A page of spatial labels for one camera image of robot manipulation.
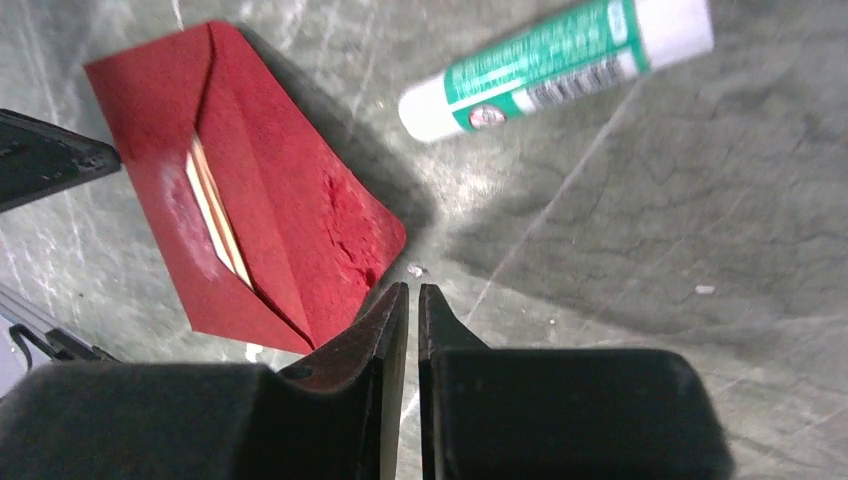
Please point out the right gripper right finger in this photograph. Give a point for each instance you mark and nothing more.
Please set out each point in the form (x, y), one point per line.
(579, 413)

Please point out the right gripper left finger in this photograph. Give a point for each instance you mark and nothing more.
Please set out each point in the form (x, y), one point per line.
(333, 414)

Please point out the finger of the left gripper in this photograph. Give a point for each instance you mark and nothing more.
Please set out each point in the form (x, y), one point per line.
(39, 159)

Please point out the tan letter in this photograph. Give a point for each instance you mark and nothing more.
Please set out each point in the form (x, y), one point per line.
(214, 215)

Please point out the red envelope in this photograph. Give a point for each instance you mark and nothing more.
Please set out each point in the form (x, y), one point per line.
(314, 240)

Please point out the green glue stick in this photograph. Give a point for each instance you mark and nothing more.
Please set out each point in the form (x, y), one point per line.
(581, 51)

